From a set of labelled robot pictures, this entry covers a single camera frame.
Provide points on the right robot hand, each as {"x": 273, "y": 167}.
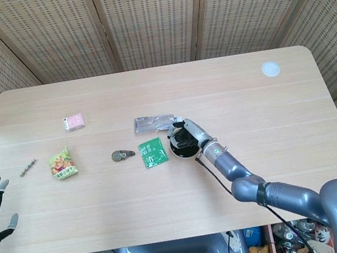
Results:
{"x": 195, "y": 132}

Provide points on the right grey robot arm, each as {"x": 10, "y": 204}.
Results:
{"x": 295, "y": 196}

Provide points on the black bowl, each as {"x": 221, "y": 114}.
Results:
{"x": 186, "y": 155}

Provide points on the clear plastic water bottle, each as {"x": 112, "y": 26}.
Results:
{"x": 152, "y": 124}

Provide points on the green tea sachet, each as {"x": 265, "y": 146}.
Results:
{"x": 153, "y": 153}

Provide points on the brown correction tape dispenser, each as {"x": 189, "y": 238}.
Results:
{"x": 121, "y": 155}

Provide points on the green snack bag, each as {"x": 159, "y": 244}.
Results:
{"x": 62, "y": 164}

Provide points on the white round table cap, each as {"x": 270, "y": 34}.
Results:
{"x": 271, "y": 69}

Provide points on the blue box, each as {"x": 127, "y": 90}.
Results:
{"x": 253, "y": 236}

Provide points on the woven bamboo folding screen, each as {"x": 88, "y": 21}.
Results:
{"x": 151, "y": 20}

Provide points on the pink tissue pack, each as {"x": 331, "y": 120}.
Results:
{"x": 75, "y": 122}

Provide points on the white perforated bracket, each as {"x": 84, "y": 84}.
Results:
{"x": 233, "y": 241}

